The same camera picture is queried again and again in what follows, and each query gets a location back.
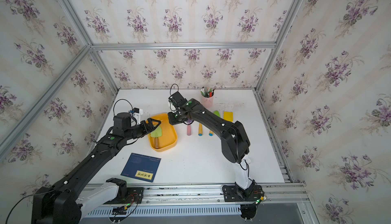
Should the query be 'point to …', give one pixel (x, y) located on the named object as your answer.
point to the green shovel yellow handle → (211, 133)
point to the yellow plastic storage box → (168, 137)
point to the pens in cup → (207, 92)
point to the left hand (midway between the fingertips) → (159, 125)
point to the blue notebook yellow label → (141, 167)
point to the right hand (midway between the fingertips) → (173, 121)
